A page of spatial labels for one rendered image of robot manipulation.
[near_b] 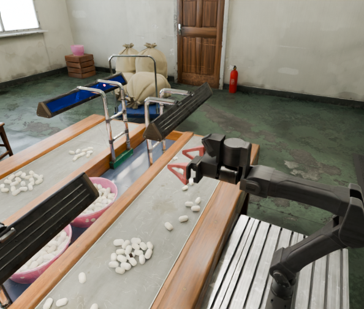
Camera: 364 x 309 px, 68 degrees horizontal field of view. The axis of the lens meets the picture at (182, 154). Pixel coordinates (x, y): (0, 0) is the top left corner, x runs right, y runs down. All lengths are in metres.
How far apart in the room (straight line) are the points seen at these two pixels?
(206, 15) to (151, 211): 4.49
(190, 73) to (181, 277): 4.93
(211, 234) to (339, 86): 4.32
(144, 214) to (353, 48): 4.35
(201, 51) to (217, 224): 4.58
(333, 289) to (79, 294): 0.81
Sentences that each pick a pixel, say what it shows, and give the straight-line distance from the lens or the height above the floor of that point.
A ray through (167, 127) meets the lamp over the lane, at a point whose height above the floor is 1.07.
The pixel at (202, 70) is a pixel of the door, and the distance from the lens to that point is 5.44.
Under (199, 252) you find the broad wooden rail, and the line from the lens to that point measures 0.96.
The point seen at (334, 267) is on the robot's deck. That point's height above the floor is 0.67.
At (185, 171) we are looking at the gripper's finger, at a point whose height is 1.09.
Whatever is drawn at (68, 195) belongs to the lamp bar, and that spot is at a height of 1.10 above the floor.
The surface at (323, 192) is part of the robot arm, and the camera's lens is 0.73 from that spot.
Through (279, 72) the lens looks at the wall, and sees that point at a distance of 5.10.
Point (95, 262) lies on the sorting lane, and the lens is 1.01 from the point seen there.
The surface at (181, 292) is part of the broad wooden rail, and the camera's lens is 0.88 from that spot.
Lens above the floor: 1.50
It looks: 30 degrees down
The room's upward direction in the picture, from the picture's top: straight up
